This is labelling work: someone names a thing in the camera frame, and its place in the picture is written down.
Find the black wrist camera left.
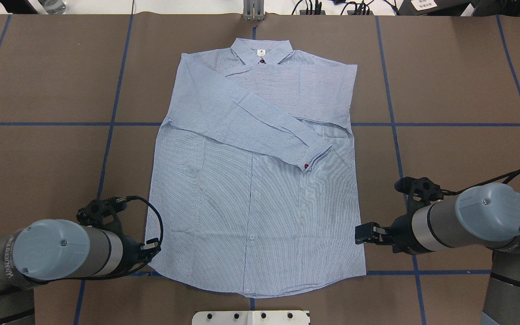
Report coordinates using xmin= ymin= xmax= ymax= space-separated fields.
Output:
xmin=76 ymin=197 xmax=128 ymax=236

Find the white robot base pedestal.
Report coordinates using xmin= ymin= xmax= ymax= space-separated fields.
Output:
xmin=191 ymin=310 xmax=311 ymax=325

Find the black box white label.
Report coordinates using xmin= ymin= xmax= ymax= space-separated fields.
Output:
xmin=397 ymin=0 xmax=471 ymax=16

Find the aluminium frame post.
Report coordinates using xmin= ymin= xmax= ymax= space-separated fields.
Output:
xmin=243 ymin=0 xmax=265 ymax=21

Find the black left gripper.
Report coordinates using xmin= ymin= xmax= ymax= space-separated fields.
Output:
xmin=120 ymin=235 xmax=161 ymax=274

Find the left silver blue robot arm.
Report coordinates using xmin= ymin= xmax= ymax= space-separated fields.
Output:
xmin=0 ymin=219 xmax=161 ymax=325

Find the clear bottle black lid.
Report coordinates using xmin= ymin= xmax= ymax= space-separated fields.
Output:
xmin=38 ymin=0 xmax=66 ymax=15

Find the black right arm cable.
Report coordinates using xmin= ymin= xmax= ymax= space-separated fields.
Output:
xmin=441 ymin=156 xmax=520 ymax=195

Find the blue striped button shirt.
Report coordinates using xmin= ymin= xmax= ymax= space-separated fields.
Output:
xmin=149 ymin=38 xmax=367 ymax=298

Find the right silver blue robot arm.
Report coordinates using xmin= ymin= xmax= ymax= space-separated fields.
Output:
xmin=354 ymin=177 xmax=520 ymax=325

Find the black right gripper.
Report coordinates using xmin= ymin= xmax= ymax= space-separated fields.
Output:
xmin=355 ymin=215 xmax=418 ymax=254

